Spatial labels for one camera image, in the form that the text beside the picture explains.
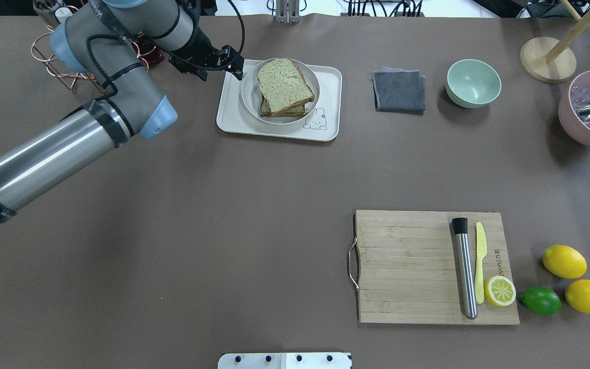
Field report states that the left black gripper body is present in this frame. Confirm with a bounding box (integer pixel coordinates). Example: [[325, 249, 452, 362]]
[[168, 27, 221, 81]]

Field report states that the white round plate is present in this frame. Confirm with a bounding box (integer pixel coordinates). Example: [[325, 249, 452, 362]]
[[240, 58, 321, 125]]

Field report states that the bread slice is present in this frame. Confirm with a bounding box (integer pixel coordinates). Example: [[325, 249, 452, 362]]
[[256, 58, 314, 118]]

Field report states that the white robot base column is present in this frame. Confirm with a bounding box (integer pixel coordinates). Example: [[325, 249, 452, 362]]
[[217, 351, 353, 368]]

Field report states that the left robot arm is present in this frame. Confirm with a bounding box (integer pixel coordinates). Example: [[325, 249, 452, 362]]
[[0, 1, 244, 224]]

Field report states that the cream rabbit tray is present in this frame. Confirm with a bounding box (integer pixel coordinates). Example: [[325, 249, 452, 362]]
[[216, 58, 342, 141]]

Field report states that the tea bottle three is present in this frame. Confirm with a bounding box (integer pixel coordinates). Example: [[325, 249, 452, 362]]
[[32, 0, 63, 29]]

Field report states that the grey folded cloth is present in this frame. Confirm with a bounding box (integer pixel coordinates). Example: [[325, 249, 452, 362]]
[[372, 67, 426, 113]]

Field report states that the mint green bowl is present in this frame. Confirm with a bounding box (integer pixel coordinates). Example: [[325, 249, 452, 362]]
[[446, 59, 502, 108]]

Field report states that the bamboo cutting board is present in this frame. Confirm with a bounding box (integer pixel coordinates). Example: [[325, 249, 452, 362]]
[[352, 210, 520, 325]]

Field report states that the yellow plastic knife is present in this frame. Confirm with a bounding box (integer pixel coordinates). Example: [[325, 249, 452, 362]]
[[474, 222, 488, 304]]

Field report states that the wooden mug tree stand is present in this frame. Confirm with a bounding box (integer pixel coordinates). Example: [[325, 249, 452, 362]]
[[520, 1, 590, 84]]

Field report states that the lemon half slice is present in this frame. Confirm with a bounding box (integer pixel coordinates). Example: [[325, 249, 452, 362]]
[[484, 275, 517, 308]]

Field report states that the yellow lemon far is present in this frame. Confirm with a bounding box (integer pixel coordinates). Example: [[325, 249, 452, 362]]
[[542, 244, 588, 279]]

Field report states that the yellow lemon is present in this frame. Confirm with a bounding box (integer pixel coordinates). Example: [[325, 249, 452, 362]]
[[542, 244, 588, 279], [565, 279, 590, 314]]

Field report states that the green lime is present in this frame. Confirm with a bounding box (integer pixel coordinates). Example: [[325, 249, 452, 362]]
[[520, 286, 562, 315]]

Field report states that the yellow lemon near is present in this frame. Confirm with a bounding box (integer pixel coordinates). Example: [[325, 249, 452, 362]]
[[565, 279, 590, 314]]

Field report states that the aluminium frame post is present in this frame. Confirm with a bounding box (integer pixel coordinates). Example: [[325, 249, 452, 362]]
[[272, 0, 301, 24]]

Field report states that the copper wire bottle rack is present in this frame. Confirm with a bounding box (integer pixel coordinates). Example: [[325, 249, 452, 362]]
[[31, 5, 165, 93]]

